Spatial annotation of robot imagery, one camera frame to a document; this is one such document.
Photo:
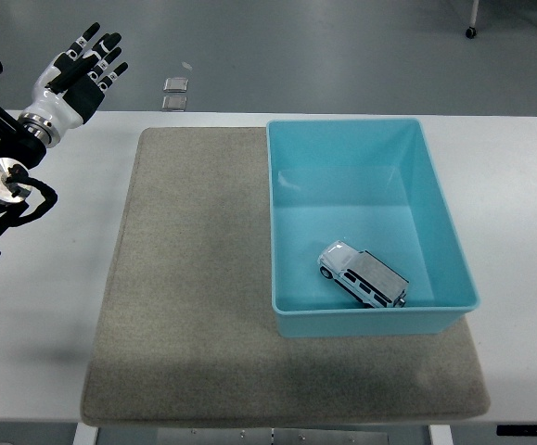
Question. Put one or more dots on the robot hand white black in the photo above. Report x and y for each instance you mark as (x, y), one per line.
(57, 109)

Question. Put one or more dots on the blue plastic box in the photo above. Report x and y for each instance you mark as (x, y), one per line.
(351, 204)

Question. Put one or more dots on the white table leg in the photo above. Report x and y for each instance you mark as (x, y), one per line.
(85, 436)
(440, 436)

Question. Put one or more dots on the black table control panel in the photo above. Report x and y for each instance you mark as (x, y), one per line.
(530, 430)

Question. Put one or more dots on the silver floor socket plate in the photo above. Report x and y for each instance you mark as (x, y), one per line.
(175, 102)
(176, 84)

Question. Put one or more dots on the grey metal plate with screws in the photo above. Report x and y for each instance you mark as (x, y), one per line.
(272, 436)

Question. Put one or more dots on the black caster wheel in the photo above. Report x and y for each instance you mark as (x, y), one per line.
(470, 32)

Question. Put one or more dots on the white toy car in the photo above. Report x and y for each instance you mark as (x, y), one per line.
(365, 275)

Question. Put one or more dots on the white cart leg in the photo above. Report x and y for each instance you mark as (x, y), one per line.
(474, 11)

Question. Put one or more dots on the beige fabric mat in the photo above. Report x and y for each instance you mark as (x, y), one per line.
(180, 301)

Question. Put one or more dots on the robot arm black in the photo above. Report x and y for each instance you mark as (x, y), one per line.
(8, 139)

